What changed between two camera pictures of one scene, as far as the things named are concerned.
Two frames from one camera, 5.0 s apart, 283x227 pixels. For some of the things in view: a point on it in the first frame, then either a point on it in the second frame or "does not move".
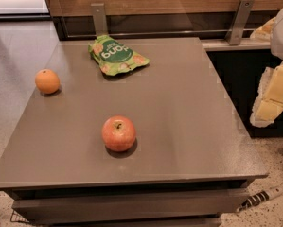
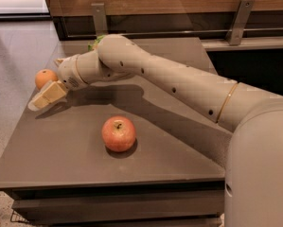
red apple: [118, 132] does not move
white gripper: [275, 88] -> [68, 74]
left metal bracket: [99, 19] does not move
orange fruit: [46, 81] does not move
